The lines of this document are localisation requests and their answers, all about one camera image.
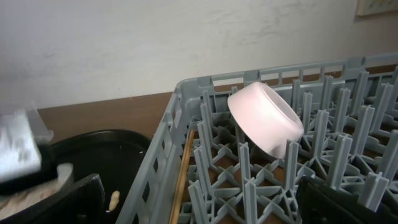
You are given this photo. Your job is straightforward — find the grey dishwasher rack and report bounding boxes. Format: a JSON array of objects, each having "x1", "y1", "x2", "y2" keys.
[{"x1": 117, "y1": 53, "x2": 397, "y2": 223}]

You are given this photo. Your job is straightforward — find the wooden chopstick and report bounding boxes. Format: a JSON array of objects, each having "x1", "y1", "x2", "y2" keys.
[{"x1": 169, "y1": 129, "x2": 195, "y2": 224}]

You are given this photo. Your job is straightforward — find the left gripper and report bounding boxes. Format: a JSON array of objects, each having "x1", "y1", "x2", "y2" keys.
[{"x1": 1, "y1": 110, "x2": 58, "y2": 196}]

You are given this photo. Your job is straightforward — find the pink bowl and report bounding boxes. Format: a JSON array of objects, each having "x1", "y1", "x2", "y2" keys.
[{"x1": 228, "y1": 82, "x2": 303, "y2": 159}]

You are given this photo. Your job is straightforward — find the stray peanut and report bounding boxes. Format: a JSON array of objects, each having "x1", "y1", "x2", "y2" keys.
[{"x1": 108, "y1": 190, "x2": 120, "y2": 212}]

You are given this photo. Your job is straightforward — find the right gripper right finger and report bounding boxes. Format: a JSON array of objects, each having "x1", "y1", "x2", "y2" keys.
[{"x1": 296, "y1": 176, "x2": 397, "y2": 224}]

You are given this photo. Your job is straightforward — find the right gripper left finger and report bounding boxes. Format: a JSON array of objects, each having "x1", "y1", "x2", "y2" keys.
[{"x1": 1, "y1": 174, "x2": 104, "y2": 224}]

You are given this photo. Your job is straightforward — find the round black tray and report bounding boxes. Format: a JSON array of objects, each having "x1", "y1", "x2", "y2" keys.
[{"x1": 49, "y1": 129, "x2": 150, "y2": 223}]

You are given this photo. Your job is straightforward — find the grey plate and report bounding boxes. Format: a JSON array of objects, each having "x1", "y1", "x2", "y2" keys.
[{"x1": 1, "y1": 163, "x2": 74, "y2": 220}]

